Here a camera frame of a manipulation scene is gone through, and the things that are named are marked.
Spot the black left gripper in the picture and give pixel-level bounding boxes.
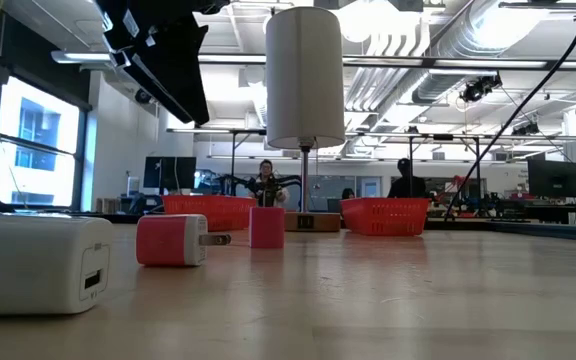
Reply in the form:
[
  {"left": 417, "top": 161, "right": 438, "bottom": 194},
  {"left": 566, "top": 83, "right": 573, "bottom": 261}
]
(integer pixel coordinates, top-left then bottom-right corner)
[{"left": 95, "top": 0, "right": 211, "bottom": 126}]

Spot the pink and white adapter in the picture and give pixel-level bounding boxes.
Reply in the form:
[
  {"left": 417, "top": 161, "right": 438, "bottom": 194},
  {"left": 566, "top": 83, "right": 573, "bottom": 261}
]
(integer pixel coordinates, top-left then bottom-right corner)
[{"left": 135, "top": 214, "right": 232, "bottom": 268}]

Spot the pink cube wall adapter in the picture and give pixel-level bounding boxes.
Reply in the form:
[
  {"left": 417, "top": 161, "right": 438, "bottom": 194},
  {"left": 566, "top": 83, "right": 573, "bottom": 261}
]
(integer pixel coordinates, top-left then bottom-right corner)
[{"left": 248, "top": 206, "right": 287, "bottom": 250}]

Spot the white USB wall adapter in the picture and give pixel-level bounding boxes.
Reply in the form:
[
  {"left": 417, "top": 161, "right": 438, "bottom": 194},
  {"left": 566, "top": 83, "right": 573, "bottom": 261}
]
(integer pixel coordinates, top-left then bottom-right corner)
[{"left": 0, "top": 213, "right": 114, "bottom": 316}]

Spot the black computer monitor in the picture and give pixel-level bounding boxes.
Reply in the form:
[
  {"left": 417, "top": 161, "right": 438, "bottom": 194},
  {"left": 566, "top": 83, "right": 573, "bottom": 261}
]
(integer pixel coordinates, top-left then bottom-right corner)
[
  {"left": 527, "top": 158, "right": 576, "bottom": 199},
  {"left": 143, "top": 155, "right": 198, "bottom": 195}
]

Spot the white shade table lamp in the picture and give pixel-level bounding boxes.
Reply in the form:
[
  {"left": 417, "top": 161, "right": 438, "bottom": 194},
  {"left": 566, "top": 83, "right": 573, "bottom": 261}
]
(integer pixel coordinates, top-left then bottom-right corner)
[{"left": 265, "top": 5, "right": 347, "bottom": 233}]

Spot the dark framed window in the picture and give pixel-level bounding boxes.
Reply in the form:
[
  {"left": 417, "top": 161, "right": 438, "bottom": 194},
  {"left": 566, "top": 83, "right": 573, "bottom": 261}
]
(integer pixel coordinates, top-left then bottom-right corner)
[{"left": 0, "top": 74, "right": 92, "bottom": 211}]

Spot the red plastic mesh basket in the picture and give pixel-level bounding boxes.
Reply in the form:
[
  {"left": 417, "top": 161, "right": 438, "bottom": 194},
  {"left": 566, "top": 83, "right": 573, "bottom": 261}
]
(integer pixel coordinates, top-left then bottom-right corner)
[
  {"left": 340, "top": 196, "right": 432, "bottom": 237},
  {"left": 161, "top": 194, "right": 258, "bottom": 233}
]

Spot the black beam with light strips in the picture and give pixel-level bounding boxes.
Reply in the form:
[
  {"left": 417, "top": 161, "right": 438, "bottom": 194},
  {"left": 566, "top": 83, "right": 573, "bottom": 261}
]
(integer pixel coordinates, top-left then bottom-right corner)
[{"left": 50, "top": 49, "right": 576, "bottom": 70}]

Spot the black background rig frame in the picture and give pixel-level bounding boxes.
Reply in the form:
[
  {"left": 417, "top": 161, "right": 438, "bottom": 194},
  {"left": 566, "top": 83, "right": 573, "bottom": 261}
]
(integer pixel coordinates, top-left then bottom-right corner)
[
  {"left": 347, "top": 132, "right": 484, "bottom": 201},
  {"left": 166, "top": 127, "right": 269, "bottom": 197}
]

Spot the glass wall panel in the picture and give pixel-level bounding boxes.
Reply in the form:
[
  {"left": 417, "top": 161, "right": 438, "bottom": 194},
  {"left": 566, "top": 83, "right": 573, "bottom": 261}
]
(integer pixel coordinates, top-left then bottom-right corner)
[{"left": 308, "top": 174, "right": 384, "bottom": 212}]

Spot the long black hanging cable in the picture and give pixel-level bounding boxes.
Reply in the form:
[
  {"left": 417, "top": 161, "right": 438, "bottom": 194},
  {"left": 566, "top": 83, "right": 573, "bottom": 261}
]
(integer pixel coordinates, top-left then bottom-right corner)
[{"left": 442, "top": 0, "right": 576, "bottom": 222}]

